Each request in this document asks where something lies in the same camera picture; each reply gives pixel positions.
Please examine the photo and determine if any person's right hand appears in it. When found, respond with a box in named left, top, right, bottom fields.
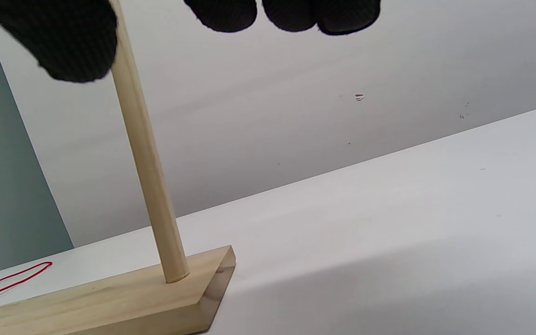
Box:
left=0, top=0, right=381, bottom=83

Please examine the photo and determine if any red elastic cord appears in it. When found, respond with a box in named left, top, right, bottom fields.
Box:
left=0, top=262, right=53, bottom=307

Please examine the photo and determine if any wooden rack with posts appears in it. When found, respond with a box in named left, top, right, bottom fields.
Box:
left=0, top=0, right=237, bottom=335

